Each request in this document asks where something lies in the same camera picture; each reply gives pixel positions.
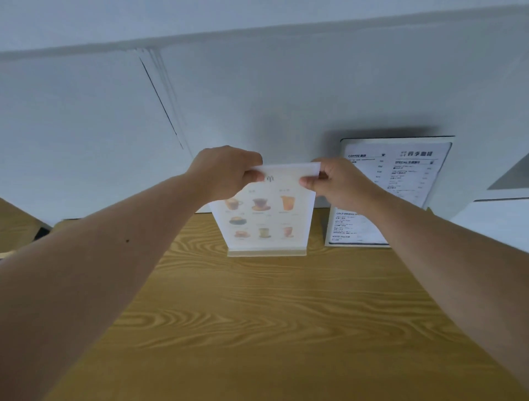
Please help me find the person's right hand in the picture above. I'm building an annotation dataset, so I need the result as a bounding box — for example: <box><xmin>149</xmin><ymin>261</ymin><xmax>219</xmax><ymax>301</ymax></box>
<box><xmin>298</xmin><ymin>156</ymin><xmax>384</xmax><ymax>212</ymax></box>

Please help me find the grey framed menu stand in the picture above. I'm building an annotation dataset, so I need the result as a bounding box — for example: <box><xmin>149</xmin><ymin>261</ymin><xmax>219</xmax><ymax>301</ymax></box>
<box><xmin>324</xmin><ymin>136</ymin><xmax>456</xmax><ymax>248</ymax></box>

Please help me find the person's left hand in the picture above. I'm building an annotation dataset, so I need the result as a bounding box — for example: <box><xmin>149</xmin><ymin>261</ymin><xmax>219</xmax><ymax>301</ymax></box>
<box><xmin>184</xmin><ymin>145</ymin><xmax>266</xmax><ymax>207</ymax></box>

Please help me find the person's right forearm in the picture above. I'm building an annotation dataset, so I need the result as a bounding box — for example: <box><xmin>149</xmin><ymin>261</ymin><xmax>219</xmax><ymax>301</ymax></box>
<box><xmin>358</xmin><ymin>191</ymin><xmax>529</xmax><ymax>382</ymax></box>

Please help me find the neighbouring wooden table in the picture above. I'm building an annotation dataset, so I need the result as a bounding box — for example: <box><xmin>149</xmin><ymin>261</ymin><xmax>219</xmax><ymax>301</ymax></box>
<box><xmin>0</xmin><ymin>197</ymin><xmax>53</xmax><ymax>260</ymax></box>

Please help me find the person's left forearm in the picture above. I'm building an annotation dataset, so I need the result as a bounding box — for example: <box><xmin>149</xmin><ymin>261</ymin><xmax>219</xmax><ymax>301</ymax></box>
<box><xmin>0</xmin><ymin>172</ymin><xmax>208</xmax><ymax>401</ymax></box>

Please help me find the white paper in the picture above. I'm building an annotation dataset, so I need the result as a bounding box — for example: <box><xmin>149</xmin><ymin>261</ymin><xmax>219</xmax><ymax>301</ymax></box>
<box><xmin>208</xmin><ymin>161</ymin><xmax>323</xmax><ymax>258</ymax></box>

